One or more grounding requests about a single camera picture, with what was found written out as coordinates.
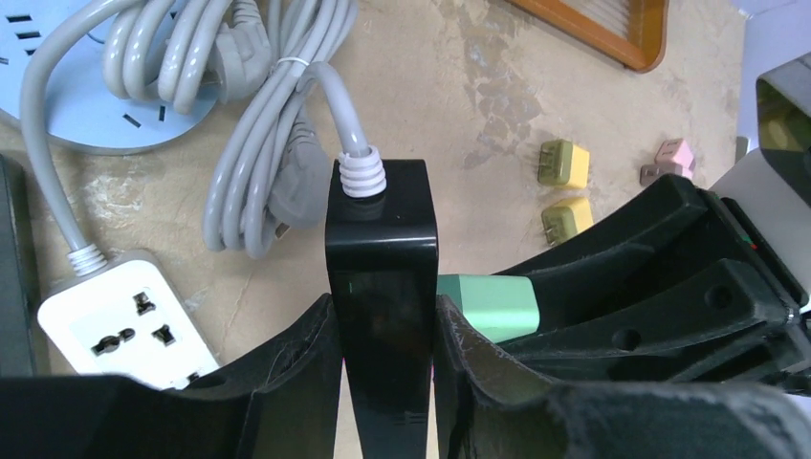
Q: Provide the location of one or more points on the round blue power socket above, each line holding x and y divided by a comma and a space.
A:
81, 112

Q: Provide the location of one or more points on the yellow plug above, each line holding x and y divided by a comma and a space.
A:
566, 219
563, 164

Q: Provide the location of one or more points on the white power strip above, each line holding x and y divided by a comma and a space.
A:
124, 317

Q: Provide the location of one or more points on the green plug black strip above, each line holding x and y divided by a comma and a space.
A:
499, 307

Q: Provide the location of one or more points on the wooden shelf rack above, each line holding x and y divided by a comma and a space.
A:
633, 33

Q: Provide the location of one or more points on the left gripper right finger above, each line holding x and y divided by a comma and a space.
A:
490, 405

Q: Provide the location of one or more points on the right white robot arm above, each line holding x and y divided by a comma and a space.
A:
771, 184

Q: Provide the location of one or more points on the black power strip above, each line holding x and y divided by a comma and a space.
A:
20, 291
382, 262

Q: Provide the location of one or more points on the pink plug round socket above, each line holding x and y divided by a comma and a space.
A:
649, 173
676, 152

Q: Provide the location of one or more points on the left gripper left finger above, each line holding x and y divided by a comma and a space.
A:
280, 400

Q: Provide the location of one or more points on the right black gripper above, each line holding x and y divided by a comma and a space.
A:
675, 286

